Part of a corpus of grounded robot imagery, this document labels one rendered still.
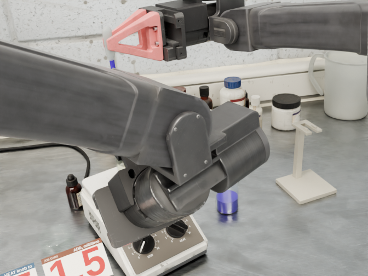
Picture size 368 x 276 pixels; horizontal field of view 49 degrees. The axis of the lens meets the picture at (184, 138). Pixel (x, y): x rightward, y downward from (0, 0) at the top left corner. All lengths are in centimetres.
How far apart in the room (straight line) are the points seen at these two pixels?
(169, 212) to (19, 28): 80
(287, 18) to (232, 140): 21
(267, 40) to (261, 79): 55
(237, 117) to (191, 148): 8
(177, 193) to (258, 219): 39
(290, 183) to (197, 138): 51
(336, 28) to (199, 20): 21
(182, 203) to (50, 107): 15
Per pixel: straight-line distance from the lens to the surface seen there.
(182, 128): 30
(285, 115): 99
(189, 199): 35
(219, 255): 66
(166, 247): 62
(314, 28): 51
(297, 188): 79
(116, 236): 44
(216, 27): 60
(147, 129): 28
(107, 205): 44
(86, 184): 69
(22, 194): 88
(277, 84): 112
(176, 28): 57
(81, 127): 26
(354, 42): 48
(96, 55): 107
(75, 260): 65
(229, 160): 37
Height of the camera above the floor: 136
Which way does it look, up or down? 28 degrees down
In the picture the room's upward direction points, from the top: 4 degrees counter-clockwise
